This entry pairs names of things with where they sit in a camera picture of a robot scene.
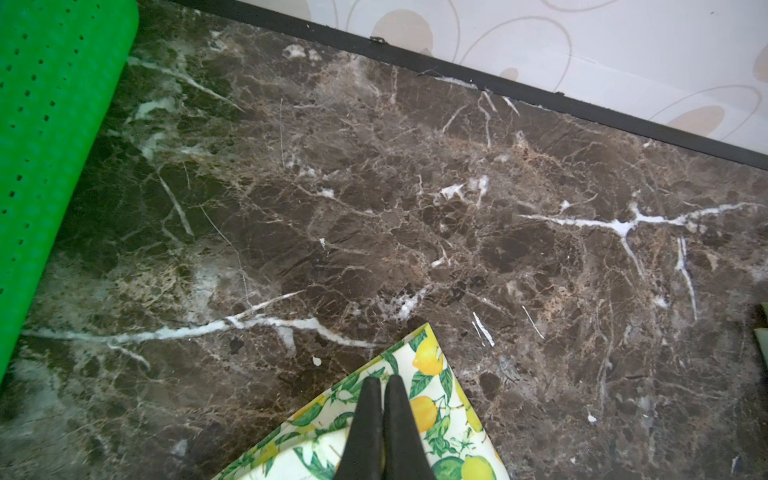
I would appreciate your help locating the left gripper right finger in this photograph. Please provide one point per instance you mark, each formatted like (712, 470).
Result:
(405, 458)

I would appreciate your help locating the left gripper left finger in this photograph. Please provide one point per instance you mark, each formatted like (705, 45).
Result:
(362, 457)

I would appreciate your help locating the green yellow patterned skirt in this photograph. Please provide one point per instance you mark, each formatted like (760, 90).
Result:
(310, 443)

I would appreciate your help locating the pastel floral skirt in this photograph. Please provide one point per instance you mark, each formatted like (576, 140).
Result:
(761, 333)

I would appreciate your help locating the green plastic basket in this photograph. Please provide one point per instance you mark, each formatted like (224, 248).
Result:
(60, 65)

